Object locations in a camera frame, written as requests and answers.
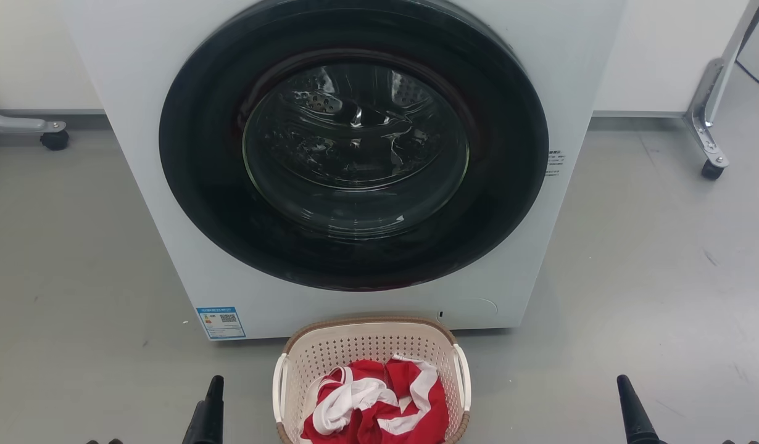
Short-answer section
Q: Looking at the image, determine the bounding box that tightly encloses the thin black floor cable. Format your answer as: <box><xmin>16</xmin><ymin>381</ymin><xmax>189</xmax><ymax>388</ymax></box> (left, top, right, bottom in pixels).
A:
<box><xmin>734</xmin><ymin>60</ymin><xmax>759</xmax><ymax>96</ymax></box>

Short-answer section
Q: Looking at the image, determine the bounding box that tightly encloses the cream perforated laundry basket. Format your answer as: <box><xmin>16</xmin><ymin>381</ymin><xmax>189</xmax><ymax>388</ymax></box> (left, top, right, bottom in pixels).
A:
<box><xmin>272</xmin><ymin>317</ymin><xmax>472</xmax><ymax>444</ymax></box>

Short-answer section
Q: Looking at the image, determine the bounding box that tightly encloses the black round washer door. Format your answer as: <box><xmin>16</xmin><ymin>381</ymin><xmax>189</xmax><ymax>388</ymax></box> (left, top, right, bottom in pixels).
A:
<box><xmin>159</xmin><ymin>0</ymin><xmax>550</xmax><ymax>292</ymax></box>

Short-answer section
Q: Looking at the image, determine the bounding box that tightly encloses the white front-load washing machine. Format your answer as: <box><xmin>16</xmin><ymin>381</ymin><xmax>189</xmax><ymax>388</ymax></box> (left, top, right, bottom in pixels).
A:
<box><xmin>62</xmin><ymin>0</ymin><xmax>627</xmax><ymax>341</ymax></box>

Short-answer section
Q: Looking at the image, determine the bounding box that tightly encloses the red and white garment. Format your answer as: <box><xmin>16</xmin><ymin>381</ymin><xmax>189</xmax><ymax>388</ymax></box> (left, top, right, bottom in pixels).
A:
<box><xmin>299</xmin><ymin>354</ymin><xmax>450</xmax><ymax>444</ymax></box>

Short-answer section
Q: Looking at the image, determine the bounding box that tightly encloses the blue energy label sticker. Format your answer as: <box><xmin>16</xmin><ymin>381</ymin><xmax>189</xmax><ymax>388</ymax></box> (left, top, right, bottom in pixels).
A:
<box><xmin>196</xmin><ymin>306</ymin><xmax>246</xmax><ymax>341</ymax></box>

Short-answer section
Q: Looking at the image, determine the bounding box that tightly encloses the grey metal stand leg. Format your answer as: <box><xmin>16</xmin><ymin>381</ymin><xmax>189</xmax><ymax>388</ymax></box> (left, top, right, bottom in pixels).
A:
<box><xmin>683</xmin><ymin>0</ymin><xmax>759</xmax><ymax>168</ymax></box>
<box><xmin>0</xmin><ymin>108</ymin><xmax>67</xmax><ymax>135</ymax></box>

